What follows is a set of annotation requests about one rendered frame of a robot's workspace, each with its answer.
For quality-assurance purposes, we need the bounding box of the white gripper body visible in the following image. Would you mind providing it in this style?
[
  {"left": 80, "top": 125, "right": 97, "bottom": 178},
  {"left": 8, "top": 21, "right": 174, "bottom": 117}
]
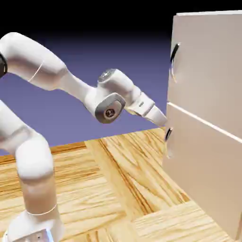
[{"left": 126, "top": 105, "right": 168, "bottom": 127}]

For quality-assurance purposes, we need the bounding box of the beige painted cabinet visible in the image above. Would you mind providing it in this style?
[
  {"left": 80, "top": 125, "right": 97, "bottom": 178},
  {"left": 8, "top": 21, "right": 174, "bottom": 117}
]
[{"left": 162, "top": 10, "right": 242, "bottom": 242}]

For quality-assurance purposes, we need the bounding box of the tall beige cabinet door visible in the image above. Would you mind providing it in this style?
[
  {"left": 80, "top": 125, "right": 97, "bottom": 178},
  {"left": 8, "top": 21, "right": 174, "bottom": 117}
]
[{"left": 167, "top": 13, "right": 242, "bottom": 138}]

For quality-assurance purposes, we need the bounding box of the short beige cabinet door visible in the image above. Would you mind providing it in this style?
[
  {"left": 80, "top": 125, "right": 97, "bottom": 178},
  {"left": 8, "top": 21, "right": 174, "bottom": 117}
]
[{"left": 162, "top": 103, "right": 242, "bottom": 241}]

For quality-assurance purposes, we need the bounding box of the short curved metal handle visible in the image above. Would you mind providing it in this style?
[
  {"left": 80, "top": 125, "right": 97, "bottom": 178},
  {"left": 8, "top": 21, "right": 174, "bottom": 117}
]
[{"left": 164, "top": 128, "right": 174, "bottom": 159}]

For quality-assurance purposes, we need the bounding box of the long curved metal handle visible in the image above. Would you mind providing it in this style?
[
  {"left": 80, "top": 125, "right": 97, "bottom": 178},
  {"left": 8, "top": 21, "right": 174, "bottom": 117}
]
[{"left": 169, "top": 43, "right": 181, "bottom": 83}]

